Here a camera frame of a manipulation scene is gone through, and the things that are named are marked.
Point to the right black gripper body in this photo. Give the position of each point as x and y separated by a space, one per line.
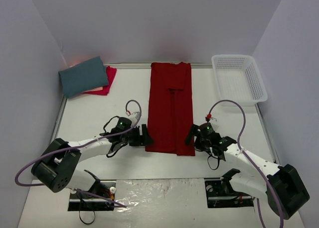
195 134

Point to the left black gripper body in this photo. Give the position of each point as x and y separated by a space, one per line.
142 135

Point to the red t shirt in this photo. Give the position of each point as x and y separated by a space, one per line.
111 73
170 111

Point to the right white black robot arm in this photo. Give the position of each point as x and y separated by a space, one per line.
280 186

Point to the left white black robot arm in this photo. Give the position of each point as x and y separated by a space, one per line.
58 169

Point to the folded pink t shirt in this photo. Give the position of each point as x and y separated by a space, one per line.
95 90

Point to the white plastic basket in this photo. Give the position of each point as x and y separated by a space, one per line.
238 79

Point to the folded red t shirt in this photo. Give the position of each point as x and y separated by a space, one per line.
111 73

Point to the folded teal t shirt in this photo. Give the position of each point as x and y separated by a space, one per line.
84 76

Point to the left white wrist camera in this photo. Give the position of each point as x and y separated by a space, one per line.
133 116

